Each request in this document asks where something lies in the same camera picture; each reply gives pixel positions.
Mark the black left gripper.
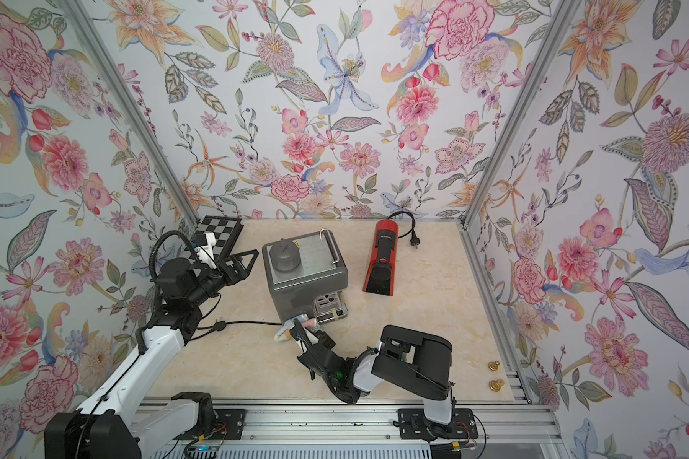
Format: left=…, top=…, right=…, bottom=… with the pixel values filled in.
left=186, top=249, right=256, bottom=308

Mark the silver grey coffee machine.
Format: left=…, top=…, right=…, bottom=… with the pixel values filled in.
left=262, top=229, right=349, bottom=323

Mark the orange blue patterned cloth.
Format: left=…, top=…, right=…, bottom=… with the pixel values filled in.
left=274, top=314, right=321, bottom=344

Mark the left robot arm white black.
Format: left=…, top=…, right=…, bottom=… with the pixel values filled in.
left=44, top=231, right=260, bottom=458

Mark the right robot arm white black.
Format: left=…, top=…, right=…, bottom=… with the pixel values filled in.
left=288, top=319, right=455, bottom=428

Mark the red capsule coffee machine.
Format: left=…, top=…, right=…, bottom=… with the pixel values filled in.
left=363, top=219, right=398, bottom=296

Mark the black white chessboard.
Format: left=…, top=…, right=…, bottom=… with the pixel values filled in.
left=191, top=215, right=244, bottom=261

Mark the brass knob lower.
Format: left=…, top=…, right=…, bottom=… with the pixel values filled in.
left=488, top=379, right=505, bottom=392

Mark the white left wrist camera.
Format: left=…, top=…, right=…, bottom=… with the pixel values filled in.
left=193, top=233, right=217, bottom=269

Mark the black coffee machine cable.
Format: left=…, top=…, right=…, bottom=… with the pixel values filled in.
left=188, top=317, right=283, bottom=342

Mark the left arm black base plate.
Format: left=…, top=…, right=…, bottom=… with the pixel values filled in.
left=176, top=409, right=247, bottom=442

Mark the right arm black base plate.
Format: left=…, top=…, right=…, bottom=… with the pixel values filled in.
left=393, top=409, right=480, bottom=442

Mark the black power cord with plug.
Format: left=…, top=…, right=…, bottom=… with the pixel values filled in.
left=387, top=208, right=421, bottom=251

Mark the aluminium rail frame front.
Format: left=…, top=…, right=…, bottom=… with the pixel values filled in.
left=135, top=397, right=570, bottom=458

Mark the left aluminium corner post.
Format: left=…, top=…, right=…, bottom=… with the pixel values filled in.
left=57, top=0, right=199, bottom=225

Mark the aluminium corner post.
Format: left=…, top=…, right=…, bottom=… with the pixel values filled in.
left=461, top=0, right=581, bottom=228
left=57, top=0, right=199, bottom=225

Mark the right aluminium corner post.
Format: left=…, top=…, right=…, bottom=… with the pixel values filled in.
left=461, top=0, right=581, bottom=228

